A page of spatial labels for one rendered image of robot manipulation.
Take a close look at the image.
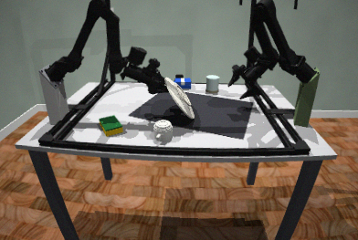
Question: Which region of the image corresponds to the dark grey rectangular mat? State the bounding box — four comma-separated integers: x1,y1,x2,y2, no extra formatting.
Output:
129,92,253,140

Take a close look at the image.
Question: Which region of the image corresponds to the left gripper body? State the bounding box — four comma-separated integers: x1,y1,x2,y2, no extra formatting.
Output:
232,65,262,96

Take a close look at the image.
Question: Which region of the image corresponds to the white oval platter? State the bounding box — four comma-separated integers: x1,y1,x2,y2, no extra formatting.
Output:
164,78,195,119

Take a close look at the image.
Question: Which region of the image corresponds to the green kitchen sponge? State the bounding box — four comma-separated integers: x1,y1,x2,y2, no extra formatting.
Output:
99,115,123,136

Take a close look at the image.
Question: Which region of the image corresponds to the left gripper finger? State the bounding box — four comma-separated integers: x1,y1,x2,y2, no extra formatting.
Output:
240,88,256,99
228,70,240,87

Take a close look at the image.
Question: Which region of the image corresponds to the white espresso cup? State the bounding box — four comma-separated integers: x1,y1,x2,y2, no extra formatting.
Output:
153,120,173,141

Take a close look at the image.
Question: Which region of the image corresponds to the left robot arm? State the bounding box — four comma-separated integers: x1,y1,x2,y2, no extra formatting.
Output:
243,0,317,83

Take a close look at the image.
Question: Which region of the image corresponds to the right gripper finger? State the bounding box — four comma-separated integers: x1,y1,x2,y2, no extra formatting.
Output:
154,80,169,94
157,71,165,85

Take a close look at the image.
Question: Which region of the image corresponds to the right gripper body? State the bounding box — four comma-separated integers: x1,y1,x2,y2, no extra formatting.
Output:
135,68,160,94

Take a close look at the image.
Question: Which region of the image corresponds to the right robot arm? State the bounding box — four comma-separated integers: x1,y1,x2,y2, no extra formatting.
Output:
45,0,161,82

